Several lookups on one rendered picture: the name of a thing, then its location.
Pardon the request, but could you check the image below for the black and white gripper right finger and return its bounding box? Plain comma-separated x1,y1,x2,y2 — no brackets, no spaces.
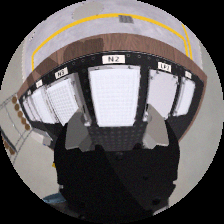
142,103,180,181

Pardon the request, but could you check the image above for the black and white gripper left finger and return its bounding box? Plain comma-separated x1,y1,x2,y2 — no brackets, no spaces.
54,105,92,185

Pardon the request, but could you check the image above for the black perforated work table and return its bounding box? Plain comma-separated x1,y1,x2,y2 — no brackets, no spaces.
18,50,204,151

